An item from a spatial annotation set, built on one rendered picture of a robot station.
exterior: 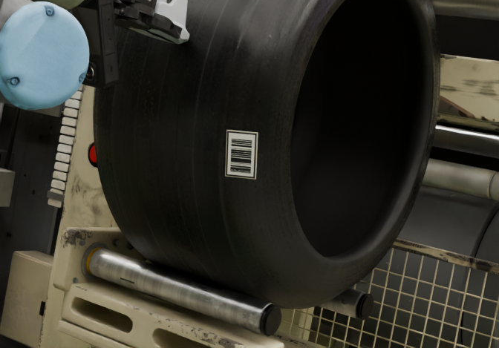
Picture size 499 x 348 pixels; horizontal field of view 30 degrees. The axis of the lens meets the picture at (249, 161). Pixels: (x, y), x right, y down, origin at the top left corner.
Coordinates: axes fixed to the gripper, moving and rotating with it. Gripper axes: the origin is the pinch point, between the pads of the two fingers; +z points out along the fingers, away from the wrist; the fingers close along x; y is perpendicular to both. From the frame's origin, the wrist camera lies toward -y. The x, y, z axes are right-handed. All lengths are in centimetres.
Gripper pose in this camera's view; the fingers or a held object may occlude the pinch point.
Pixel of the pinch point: (178, 41)
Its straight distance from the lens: 120.6
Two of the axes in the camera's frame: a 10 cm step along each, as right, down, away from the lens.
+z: 5.4, 1.7, 8.2
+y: 2.4, -9.7, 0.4
